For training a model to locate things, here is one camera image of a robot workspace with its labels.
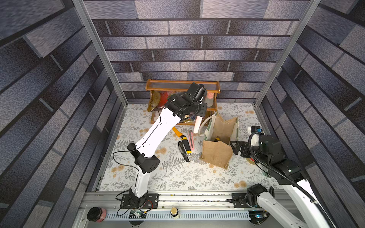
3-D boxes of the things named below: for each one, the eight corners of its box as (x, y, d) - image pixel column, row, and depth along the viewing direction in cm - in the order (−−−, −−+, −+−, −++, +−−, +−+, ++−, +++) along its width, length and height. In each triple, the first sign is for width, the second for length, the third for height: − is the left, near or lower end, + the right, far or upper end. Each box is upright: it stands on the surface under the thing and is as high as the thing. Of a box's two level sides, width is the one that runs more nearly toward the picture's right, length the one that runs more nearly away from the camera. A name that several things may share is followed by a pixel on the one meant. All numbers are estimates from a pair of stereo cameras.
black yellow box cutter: (184, 163, 89) (184, 162, 88) (177, 143, 98) (176, 142, 97) (189, 161, 90) (189, 160, 88) (181, 142, 99) (181, 140, 97)
